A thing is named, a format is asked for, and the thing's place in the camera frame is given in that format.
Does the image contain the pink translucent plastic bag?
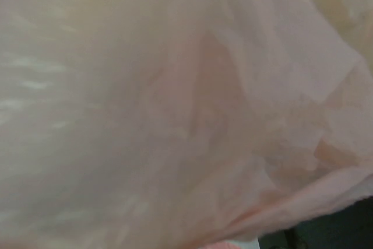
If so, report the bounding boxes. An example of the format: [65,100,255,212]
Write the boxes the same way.
[1,0,372,248]

